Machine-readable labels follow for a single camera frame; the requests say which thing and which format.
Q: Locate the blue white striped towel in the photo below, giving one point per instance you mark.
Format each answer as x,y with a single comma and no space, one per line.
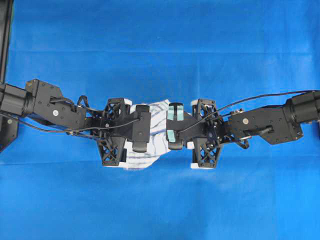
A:
157,146

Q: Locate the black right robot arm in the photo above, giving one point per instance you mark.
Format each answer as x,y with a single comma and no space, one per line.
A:
275,124

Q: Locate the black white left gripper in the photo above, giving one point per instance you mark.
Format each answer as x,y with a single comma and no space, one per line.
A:
110,141

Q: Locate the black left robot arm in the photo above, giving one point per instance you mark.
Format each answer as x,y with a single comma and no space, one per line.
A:
45,104

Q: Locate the blue table cloth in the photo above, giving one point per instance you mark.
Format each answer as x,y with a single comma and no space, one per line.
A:
54,187

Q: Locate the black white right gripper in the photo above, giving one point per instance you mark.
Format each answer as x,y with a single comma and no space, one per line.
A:
208,143

